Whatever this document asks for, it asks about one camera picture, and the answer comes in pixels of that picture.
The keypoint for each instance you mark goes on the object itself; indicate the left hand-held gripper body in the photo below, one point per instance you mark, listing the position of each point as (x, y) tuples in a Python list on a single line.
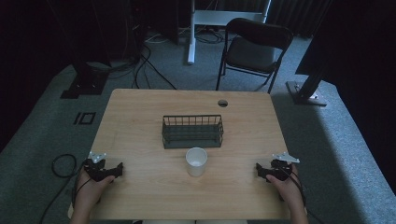
[(95, 166)]

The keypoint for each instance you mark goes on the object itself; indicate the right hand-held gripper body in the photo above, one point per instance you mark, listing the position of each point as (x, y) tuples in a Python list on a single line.
[(281, 169)]

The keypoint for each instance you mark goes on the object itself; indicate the white cup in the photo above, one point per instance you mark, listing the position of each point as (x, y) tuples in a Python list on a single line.
[(196, 161)]

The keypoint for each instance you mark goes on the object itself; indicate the person's right hand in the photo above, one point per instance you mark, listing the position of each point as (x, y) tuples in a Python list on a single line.
[(288, 188)]

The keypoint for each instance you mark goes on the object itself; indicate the person's left hand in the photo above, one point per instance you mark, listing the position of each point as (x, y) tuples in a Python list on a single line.
[(91, 189)]

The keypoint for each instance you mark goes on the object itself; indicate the black stand with metal foot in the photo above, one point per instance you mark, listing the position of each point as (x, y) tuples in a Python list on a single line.
[(306, 93)]

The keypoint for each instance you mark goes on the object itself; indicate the black stand base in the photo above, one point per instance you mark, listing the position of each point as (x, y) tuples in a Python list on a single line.
[(85, 82)]

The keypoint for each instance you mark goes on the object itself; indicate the black folding chair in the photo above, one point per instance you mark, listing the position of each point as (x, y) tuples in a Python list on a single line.
[(252, 53)]

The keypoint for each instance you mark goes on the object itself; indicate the dark curtain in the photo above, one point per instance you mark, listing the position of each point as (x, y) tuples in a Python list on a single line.
[(299, 15)]

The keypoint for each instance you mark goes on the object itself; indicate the white desk frame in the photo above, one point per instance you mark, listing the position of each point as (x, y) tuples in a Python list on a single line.
[(218, 17)]

